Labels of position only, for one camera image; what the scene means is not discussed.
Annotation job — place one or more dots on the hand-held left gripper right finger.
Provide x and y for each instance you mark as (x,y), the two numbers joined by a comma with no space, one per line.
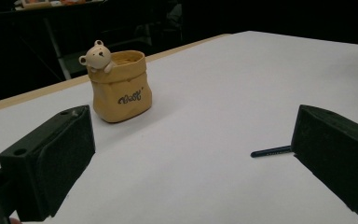
(335,152)

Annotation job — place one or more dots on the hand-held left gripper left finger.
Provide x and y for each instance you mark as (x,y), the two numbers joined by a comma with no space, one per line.
(52,161)

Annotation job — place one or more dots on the dark blue pen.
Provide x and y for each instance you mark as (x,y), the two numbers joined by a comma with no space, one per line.
(270,152)

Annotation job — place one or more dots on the yellow bear pen holder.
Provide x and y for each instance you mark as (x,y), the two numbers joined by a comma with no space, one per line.
(121,93)

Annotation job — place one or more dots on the grey metal stand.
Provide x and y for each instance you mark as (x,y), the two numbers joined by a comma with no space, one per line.
(59,53)

